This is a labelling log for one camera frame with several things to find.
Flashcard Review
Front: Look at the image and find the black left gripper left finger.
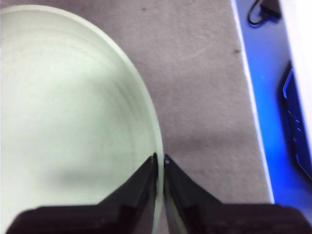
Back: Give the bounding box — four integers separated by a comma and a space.
6, 153, 158, 234

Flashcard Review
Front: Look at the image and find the black cable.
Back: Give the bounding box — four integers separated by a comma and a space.
246, 0, 266, 26

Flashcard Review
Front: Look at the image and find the pale green plate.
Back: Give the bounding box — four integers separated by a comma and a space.
0, 4, 166, 234

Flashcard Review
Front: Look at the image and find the small black box device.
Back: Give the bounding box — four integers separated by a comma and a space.
260, 0, 281, 18

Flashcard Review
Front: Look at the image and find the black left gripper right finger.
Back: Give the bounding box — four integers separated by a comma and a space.
163, 154, 310, 234

